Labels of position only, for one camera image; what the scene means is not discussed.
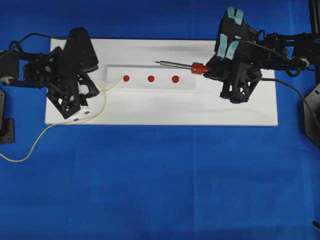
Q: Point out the small raised white board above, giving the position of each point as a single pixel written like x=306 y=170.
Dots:
x=139 y=78

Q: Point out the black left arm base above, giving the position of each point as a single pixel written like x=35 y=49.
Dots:
x=7 y=125

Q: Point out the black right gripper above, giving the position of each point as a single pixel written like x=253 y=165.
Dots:
x=233 y=63

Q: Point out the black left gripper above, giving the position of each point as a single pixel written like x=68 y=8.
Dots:
x=69 y=90

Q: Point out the right red dot mark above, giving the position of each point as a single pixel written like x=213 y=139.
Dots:
x=175 y=79

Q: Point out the large white foam board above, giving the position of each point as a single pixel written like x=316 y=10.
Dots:
x=204 y=106

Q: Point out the middle red dot mark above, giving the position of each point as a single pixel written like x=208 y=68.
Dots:
x=150 y=78

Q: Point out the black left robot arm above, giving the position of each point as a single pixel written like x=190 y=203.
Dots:
x=27 y=70

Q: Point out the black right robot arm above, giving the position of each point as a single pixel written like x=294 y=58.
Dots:
x=289 y=53

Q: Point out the red dot mark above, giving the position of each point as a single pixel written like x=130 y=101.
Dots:
x=175 y=79
x=126 y=78
x=150 y=78

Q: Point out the left red dot mark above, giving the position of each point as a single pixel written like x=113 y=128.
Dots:
x=126 y=78

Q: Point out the red handled soldering iron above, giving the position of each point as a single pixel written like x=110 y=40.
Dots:
x=195 y=68

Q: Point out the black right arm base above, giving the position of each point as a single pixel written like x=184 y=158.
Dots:
x=312 y=116

